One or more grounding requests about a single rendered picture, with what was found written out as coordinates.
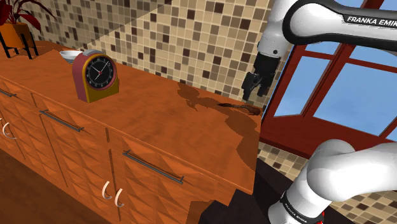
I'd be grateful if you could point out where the red framed window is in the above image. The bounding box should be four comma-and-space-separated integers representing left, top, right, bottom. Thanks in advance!
258, 0, 397, 160

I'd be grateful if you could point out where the white bowl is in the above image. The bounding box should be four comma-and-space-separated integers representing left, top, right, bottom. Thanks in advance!
59, 50, 83, 65

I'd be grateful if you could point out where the orange wooden cabinet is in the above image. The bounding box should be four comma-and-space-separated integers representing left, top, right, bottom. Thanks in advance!
0, 40, 263, 224

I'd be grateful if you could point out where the red and yellow table clock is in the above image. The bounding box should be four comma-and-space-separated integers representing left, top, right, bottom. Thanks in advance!
71, 49, 120, 104

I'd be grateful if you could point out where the red plant in orange pot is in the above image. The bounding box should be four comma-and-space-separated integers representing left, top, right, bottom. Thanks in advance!
0, 0, 57, 60

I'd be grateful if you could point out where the dark robot stand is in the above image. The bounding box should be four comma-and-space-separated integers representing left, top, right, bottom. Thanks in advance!
198, 157, 358, 224

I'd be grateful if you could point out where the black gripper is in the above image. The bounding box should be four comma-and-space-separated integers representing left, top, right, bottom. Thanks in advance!
241, 52, 282, 102

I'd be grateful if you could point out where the dark brown slender utensil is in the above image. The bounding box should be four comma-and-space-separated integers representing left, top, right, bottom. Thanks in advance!
217, 102, 261, 116

